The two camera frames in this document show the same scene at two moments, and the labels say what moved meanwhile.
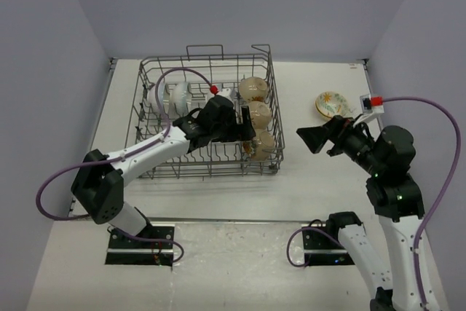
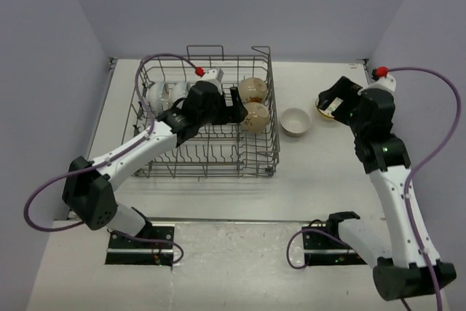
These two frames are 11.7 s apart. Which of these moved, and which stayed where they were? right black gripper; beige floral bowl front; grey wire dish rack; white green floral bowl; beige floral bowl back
Moved: beige floral bowl front; right black gripper
Stayed: beige floral bowl back; white green floral bowl; grey wire dish rack
